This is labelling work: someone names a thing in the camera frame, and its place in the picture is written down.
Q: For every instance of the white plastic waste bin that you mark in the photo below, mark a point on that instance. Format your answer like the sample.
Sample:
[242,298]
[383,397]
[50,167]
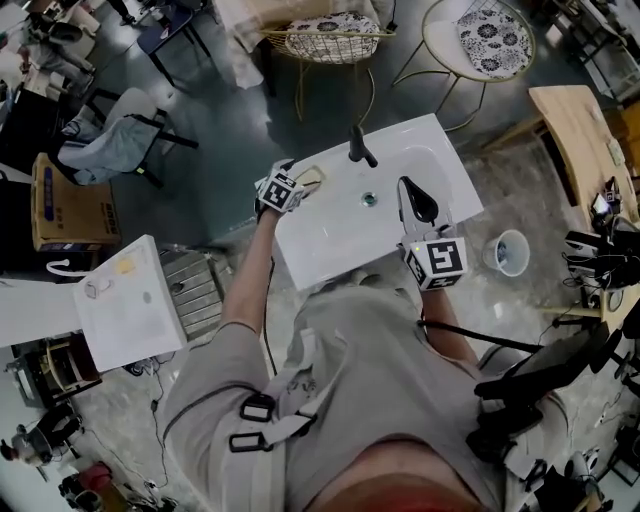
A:
[515,260]

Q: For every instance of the white pouch with black clip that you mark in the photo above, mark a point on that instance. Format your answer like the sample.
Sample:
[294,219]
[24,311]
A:
[522,470]

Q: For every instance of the black waist pouch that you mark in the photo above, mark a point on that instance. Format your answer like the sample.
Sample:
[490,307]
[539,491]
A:
[505,432]

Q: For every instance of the square floral cushion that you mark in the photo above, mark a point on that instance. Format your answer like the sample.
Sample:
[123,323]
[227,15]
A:
[495,40]

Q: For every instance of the wooden frame rack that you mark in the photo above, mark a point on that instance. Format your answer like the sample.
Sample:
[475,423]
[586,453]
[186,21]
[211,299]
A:
[55,370]

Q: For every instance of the red container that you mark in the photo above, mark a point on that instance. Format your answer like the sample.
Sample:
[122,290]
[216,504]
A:
[95,480]

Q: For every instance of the brown cardboard box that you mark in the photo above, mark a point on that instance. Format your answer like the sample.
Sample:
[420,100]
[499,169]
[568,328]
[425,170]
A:
[75,215]

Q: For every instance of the black frame chair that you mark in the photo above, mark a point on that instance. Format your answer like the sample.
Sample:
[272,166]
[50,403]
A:
[130,102]

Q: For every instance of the pile of black headsets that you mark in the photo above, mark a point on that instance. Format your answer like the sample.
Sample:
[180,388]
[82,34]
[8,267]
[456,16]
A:
[605,260]

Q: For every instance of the long floral cushion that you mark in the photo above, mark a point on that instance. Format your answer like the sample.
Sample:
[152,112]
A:
[330,22]

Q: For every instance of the black chair backrest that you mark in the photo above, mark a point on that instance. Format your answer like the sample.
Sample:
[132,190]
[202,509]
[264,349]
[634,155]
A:
[555,365]

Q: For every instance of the white washbasin with black faucet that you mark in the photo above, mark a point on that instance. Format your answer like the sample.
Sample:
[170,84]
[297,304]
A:
[340,235]

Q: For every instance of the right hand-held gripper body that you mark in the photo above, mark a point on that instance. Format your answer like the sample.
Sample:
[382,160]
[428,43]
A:
[440,260]

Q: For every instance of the light wooden table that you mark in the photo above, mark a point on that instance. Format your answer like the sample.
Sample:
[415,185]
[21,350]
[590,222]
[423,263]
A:
[575,125]

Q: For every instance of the dark blue small table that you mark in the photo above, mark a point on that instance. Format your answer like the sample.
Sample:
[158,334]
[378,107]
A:
[165,30]

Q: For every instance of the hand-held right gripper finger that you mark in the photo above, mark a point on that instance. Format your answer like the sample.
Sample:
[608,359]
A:
[442,216]
[407,215]

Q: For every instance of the grey metal slatted rack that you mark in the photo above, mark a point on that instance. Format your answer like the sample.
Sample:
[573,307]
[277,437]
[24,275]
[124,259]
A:
[192,290]

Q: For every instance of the person's grey clothing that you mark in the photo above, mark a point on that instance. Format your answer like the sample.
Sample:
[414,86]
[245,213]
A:
[360,370]

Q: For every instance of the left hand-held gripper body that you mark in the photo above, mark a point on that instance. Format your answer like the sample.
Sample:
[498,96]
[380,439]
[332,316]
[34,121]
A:
[277,192]

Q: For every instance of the round basin drain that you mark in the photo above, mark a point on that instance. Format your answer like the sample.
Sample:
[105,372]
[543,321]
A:
[369,198]

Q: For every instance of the white curved faucet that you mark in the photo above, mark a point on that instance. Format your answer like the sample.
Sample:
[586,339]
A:
[65,273]

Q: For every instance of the person's chin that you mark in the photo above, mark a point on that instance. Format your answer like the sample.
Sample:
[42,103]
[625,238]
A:
[400,490]

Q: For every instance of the black plastic buckle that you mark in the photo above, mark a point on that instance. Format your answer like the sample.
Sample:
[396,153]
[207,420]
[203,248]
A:
[250,442]
[258,407]

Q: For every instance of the white flat panel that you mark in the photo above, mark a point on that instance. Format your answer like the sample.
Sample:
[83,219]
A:
[35,315]

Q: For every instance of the person's left forearm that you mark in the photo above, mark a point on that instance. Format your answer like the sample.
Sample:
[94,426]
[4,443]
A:
[245,290]

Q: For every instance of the person's right forearm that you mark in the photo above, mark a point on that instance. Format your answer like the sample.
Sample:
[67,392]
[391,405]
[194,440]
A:
[440,305]

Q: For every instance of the small device with screen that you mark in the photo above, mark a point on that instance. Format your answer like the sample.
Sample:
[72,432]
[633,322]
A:
[602,202]

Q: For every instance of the blue-grey cloth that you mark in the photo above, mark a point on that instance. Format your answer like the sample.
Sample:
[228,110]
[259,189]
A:
[115,150]

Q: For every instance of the black basin faucet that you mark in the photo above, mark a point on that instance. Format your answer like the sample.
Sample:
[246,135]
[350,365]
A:
[356,145]

